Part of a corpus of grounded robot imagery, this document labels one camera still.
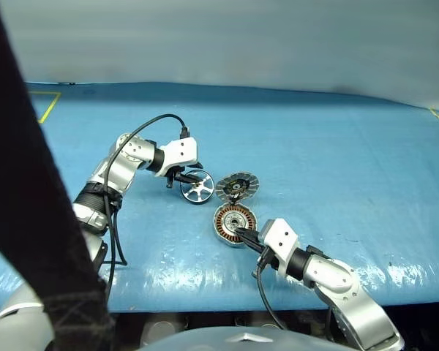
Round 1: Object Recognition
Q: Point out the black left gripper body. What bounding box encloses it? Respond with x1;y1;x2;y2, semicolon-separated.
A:
165;165;192;189

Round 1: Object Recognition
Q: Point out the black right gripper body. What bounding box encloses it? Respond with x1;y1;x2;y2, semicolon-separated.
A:
255;230;279;271

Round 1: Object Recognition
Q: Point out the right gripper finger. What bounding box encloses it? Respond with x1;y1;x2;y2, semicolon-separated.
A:
240;236;267;256
234;227;260;241

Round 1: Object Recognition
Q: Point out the silver spoked rotor bell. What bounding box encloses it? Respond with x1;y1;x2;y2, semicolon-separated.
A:
179;170;215;206

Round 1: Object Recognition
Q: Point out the copper wound motor stator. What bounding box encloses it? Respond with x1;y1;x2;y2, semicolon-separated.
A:
213;203;259;250

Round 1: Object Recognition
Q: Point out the round finned motor cover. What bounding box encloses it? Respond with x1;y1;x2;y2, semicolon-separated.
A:
214;170;261;203

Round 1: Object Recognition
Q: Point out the grey robot torso shell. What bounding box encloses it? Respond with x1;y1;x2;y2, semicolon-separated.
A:
138;326;352;351

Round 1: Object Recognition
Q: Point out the blue plastic table cover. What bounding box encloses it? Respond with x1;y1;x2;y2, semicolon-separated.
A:
0;80;439;314

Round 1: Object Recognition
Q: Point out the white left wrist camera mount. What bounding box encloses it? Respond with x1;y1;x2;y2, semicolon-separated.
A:
157;137;200;178

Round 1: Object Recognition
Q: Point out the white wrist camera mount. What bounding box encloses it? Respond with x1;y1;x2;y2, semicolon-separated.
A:
157;137;200;178
258;218;301;276

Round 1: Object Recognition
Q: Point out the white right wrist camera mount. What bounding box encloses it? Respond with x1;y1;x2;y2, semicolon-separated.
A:
258;218;301;276

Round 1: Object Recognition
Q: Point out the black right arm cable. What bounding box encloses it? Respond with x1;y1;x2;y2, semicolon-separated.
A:
254;254;288;330

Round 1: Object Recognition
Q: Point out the wide black fabric strap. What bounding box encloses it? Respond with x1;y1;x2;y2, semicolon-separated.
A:
0;0;116;351

